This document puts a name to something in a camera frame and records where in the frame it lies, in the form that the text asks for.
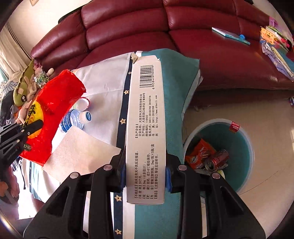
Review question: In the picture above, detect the dark red leather sofa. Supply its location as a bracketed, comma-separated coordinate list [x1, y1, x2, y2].
[30, 0, 294, 109]

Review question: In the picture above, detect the teal patterned tablecloth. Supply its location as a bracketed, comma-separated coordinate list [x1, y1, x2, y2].
[23, 49, 201, 238]

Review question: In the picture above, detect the glitter confetti bag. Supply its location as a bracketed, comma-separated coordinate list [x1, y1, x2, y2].
[34, 71, 49, 88]

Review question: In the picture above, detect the orange biscuit wrapper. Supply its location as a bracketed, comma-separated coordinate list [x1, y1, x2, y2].
[185, 139, 216, 169]

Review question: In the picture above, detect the green plush toy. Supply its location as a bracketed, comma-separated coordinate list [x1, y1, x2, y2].
[12, 58, 55, 125]

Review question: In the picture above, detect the person's left hand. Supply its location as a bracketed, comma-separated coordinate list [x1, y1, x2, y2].
[1, 166, 20, 205]

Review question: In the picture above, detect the white medicine box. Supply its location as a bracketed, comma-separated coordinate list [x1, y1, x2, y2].
[126, 55, 166, 205]

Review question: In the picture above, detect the clear plastic water bottle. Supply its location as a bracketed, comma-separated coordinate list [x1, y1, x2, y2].
[60, 109, 92, 132]

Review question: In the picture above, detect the white paper napkin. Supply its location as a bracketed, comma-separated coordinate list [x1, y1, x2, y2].
[43, 126, 121, 182]

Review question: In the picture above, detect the teal round trash bin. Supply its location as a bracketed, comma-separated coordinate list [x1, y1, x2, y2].
[184, 119, 255, 193]

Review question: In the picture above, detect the red cola can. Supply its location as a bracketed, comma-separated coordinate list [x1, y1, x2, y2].
[204, 149, 229, 172]

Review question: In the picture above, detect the stack of folded papers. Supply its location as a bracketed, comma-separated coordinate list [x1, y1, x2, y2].
[260, 16, 293, 82]

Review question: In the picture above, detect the teal book on sofa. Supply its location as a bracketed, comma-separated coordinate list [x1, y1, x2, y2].
[211, 27, 250, 45]

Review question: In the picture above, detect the red snack bag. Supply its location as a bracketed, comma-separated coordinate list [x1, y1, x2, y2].
[20, 70, 86, 166]

